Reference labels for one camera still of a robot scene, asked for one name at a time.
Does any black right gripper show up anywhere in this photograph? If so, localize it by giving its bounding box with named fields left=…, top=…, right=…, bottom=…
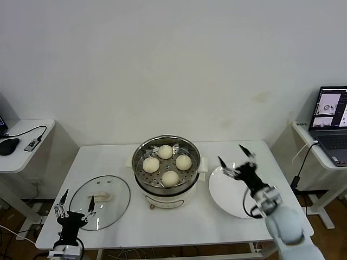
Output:
left=216, top=144, right=269, bottom=195

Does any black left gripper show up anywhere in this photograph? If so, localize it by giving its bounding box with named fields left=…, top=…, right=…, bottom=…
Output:
left=54, top=188, right=97, bottom=243

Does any glass lid with cream handle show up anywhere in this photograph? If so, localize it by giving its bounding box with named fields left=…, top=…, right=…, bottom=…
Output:
left=68, top=174, right=131, bottom=231

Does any white steamed baozi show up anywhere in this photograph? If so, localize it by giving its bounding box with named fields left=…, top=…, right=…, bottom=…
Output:
left=142, top=157, right=160, bottom=173
left=157, top=144, right=173, bottom=160
left=161, top=170, right=180, bottom=187
left=175, top=154, right=192, bottom=171

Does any perforated steel steamer basket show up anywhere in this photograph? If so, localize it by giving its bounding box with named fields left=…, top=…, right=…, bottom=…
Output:
left=124, top=134, right=209, bottom=190

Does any white round plate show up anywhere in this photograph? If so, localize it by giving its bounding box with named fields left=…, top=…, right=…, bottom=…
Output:
left=208, top=161, right=273, bottom=219

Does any white side table with laptop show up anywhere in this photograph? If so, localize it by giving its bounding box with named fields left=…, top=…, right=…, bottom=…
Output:
left=292, top=120, right=347, bottom=230

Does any white side table with mouse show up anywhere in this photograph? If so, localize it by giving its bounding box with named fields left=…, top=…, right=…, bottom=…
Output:
left=0, top=118, right=56, bottom=242

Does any grey usb hub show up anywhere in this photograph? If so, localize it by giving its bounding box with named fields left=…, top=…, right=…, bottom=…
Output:
left=23, top=137, right=38, bottom=152

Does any cream electric cooker pot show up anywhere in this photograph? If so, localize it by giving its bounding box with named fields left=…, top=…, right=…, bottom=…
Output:
left=134, top=167, right=207, bottom=210

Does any black computer mouse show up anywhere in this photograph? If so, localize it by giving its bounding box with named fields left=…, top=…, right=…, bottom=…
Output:
left=0, top=137, right=21, bottom=157

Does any grey open laptop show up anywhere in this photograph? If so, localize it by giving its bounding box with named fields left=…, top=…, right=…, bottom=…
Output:
left=308, top=86, right=347, bottom=167

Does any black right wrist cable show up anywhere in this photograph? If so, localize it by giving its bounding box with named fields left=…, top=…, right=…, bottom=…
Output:
left=242, top=188, right=265, bottom=219

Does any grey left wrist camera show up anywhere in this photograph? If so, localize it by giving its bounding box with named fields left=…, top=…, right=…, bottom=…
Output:
left=48, top=245, right=67, bottom=258

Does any black laptop power cable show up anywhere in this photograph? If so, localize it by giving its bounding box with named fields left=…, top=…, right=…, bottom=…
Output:
left=290, top=140, right=320, bottom=190

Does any white laptop cable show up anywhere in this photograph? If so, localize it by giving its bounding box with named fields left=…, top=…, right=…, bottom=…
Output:
left=292, top=140, right=319, bottom=165

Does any black usb hub cable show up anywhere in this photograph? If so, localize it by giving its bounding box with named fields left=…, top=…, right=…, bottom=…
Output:
left=0, top=125, right=47, bottom=141

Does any white main table frame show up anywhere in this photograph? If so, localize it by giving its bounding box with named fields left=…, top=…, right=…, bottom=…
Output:
left=96, top=240, right=274, bottom=260

